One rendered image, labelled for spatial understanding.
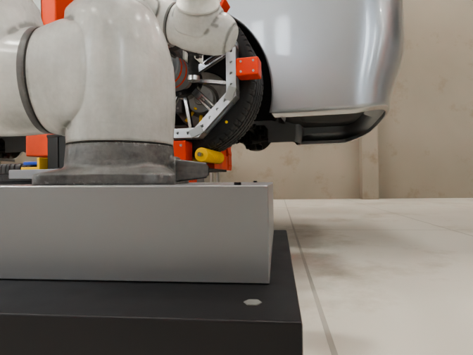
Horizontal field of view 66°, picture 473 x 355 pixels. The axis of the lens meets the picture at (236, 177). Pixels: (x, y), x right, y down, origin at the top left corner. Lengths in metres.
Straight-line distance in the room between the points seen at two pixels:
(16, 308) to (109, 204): 0.13
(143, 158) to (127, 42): 0.15
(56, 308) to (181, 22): 0.72
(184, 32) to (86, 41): 0.43
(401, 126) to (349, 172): 1.36
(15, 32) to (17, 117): 0.11
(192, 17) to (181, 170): 0.46
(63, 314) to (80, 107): 0.28
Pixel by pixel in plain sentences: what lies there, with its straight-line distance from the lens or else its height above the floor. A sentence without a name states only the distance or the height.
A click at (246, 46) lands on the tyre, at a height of 0.96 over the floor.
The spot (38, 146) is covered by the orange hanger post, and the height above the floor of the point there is 0.56.
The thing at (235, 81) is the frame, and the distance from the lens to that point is 1.48.
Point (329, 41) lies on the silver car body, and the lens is 1.94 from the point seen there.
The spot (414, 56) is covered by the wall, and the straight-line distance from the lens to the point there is 8.36.
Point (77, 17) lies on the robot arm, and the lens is 0.56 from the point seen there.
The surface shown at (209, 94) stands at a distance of 2.03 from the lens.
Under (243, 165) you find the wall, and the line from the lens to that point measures 7.57.
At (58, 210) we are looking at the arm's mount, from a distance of 0.44.
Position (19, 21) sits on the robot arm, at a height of 0.63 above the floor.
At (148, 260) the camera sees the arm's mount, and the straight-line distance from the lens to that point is 0.40.
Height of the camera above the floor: 0.41
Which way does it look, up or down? level
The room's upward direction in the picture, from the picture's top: 1 degrees counter-clockwise
